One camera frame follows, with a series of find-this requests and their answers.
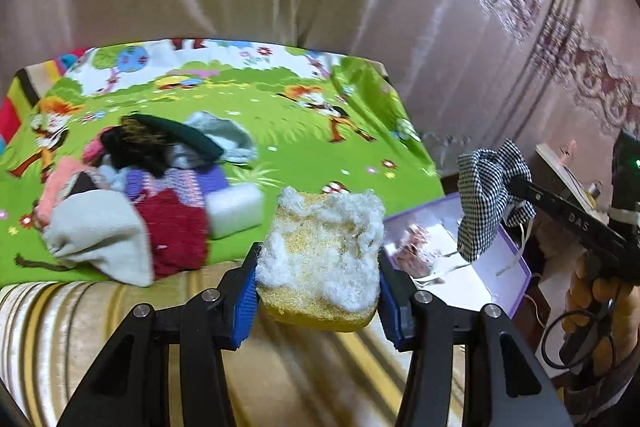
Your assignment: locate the pale grey-blue knit cloth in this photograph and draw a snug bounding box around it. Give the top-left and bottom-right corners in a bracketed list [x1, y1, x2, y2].
[172, 111, 258, 168]

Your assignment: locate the black and gold patterned cloth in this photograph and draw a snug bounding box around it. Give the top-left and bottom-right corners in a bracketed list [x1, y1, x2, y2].
[100, 117, 173, 180]

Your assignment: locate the thin floor cable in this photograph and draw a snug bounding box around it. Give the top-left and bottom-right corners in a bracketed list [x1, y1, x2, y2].
[520, 274, 546, 338]

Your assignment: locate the black looped cable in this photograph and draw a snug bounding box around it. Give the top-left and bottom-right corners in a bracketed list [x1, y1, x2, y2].
[541, 299, 617, 372]

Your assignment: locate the person's right forearm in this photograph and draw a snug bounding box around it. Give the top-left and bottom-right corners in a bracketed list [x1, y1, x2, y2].
[552, 342, 640, 413]

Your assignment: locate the white side table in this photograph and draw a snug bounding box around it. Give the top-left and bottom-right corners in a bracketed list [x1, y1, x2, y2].
[535, 142, 601, 212]

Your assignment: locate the black and white checkered cloth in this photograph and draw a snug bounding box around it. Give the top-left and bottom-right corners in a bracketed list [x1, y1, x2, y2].
[457, 139, 536, 263]

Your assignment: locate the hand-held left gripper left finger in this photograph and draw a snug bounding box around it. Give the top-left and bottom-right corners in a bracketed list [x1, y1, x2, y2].
[57, 242, 263, 427]

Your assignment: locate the purple box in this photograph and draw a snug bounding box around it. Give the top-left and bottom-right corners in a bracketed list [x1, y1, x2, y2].
[382, 194, 532, 318]

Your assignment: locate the green cartoon printed blanket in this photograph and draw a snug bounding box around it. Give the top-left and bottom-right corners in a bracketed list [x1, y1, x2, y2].
[0, 38, 446, 283]

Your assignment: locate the pink fuzzy cloth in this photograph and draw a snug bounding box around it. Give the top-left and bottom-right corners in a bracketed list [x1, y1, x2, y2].
[35, 134, 108, 230]

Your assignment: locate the white sponge block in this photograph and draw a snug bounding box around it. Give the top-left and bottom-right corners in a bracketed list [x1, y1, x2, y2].
[205, 184, 264, 240]

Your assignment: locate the dark brown cloth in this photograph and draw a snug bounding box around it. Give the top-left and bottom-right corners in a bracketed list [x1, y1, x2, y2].
[67, 171, 103, 200]

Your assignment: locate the dark green knit hat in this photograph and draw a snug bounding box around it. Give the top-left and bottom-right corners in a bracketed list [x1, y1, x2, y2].
[132, 114, 224, 168]

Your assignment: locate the embroidered mauve curtain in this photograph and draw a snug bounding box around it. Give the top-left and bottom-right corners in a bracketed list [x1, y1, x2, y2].
[295, 0, 640, 188]

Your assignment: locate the yellow white fuzzy sock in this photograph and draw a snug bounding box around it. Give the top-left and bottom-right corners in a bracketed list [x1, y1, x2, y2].
[255, 187, 387, 333]

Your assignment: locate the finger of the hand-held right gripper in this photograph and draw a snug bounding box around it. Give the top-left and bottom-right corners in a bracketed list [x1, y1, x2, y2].
[507, 174, 626, 253]

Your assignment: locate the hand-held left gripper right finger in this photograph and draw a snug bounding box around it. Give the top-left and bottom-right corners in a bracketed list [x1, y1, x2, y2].
[377, 247, 573, 427]

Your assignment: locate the beige cloth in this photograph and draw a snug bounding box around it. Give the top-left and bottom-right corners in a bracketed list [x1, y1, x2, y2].
[42, 192, 153, 288]

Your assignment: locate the red knit cloth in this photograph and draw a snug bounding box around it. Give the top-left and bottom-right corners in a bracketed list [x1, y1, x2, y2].
[135, 189, 211, 279]

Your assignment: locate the person's right hand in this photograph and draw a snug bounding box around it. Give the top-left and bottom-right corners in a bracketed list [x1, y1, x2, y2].
[565, 257, 632, 375]

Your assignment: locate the light blue cloth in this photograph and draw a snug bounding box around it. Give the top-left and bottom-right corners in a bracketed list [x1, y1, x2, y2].
[97, 164, 131, 195]

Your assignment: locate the pink floral cloth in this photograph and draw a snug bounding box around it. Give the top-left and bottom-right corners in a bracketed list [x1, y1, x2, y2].
[395, 224, 441, 278]

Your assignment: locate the purple knit cloth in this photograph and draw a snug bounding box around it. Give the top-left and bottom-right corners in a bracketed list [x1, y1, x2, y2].
[125, 167, 228, 210]

